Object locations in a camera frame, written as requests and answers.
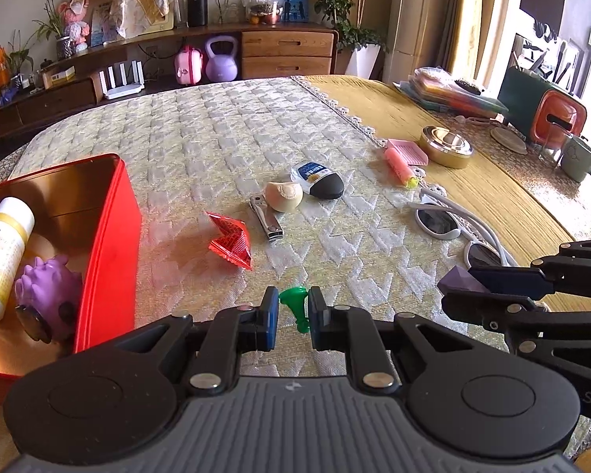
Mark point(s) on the beige garlic shaped toy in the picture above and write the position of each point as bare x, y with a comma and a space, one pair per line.
283, 196

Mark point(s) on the pink plush doll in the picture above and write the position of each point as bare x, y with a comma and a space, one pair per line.
72, 14

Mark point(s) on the green orange tissue box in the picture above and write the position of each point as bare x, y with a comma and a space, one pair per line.
529, 98

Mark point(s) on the white yellow bottle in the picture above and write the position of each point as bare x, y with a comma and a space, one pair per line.
16, 224

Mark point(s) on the bag of fruit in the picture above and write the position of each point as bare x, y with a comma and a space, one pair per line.
263, 11

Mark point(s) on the white standing air conditioner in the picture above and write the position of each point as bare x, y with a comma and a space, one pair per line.
413, 37

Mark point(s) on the yellow table runner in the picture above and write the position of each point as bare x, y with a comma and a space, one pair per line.
528, 206

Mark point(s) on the gold round tin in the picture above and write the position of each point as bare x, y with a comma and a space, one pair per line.
445, 147

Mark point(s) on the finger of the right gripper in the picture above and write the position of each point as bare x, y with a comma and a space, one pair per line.
505, 314
497, 275

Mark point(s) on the pink tube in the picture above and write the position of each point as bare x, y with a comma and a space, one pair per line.
405, 174

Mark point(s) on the green small funnel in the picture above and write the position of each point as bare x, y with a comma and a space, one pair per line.
294, 298

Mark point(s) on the purple kettlebell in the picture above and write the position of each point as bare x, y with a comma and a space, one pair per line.
222, 67

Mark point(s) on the black white small bottle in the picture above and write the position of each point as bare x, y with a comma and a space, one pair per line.
318, 180

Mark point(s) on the green mug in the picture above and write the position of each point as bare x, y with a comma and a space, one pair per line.
576, 159

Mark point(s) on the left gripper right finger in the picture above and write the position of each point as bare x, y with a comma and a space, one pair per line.
352, 331

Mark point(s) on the wooden tv cabinet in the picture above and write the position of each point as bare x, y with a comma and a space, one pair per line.
264, 51

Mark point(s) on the stack of books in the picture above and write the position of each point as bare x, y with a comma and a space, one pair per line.
434, 89

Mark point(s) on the silver nail clipper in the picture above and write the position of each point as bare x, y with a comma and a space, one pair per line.
266, 217

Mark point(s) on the purple spiky toy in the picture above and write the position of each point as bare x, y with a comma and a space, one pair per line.
48, 297

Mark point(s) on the red paper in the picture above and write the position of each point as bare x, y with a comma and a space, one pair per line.
233, 243

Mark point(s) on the glass cup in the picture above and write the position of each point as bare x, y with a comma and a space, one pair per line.
558, 131

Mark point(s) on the black speaker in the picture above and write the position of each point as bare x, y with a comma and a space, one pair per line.
197, 13

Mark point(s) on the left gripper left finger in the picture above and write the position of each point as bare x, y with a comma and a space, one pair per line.
218, 344

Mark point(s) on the tall green plant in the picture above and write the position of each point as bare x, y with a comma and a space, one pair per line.
364, 44

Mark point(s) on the white quilted table mat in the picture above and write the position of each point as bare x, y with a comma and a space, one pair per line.
196, 157

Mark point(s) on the white sunglasses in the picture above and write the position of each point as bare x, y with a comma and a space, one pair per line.
443, 219

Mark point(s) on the white router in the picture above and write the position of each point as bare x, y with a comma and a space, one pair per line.
122, 79

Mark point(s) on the red metal tin box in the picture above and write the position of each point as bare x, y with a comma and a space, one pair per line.
87, 211

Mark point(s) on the round coaster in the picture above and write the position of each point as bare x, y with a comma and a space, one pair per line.
509, 139

